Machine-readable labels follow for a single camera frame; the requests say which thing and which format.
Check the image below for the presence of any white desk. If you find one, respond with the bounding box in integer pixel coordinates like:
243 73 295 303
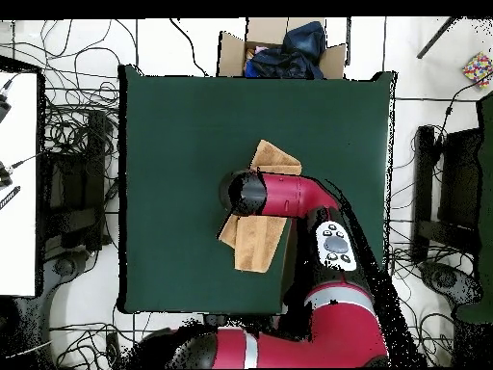
0 70 39 298

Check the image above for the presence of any grey metal rod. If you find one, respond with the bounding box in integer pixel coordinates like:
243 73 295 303
415 16 461 60

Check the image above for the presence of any dark green side cloth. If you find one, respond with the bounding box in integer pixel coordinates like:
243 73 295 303
454 90 493 325

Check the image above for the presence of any black pedestal foot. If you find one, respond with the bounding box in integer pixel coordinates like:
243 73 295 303
421 261 480 305
52 254 80 278

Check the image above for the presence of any black cable tangle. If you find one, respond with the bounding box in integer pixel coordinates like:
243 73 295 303
38 18 120 163
386 215 455 367

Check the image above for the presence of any dark blue clothing pile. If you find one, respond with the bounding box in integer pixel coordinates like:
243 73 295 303
244 20 327 80

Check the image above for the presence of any dark green table cloth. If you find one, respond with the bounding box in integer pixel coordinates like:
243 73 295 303
117 64 398 315

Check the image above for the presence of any black desk device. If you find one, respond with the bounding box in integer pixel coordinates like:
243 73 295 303
0 161 13 190
0 92 13 124

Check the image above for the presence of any black ridged strip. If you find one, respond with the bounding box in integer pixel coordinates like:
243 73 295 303
0 185 21 211

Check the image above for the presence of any orange terry towel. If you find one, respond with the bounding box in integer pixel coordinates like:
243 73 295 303
218 139 303 274

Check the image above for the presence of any multicoloured patterned item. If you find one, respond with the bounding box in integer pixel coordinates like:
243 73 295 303
461 51 493 89

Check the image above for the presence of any black power strip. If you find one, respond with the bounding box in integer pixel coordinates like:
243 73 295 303
105 331 123 369

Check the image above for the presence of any black frame stand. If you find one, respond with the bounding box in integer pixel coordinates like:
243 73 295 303
409 124 482 263
39 109 113 251

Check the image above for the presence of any brown cardboard box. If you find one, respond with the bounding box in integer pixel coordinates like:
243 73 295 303
217 16 348 80

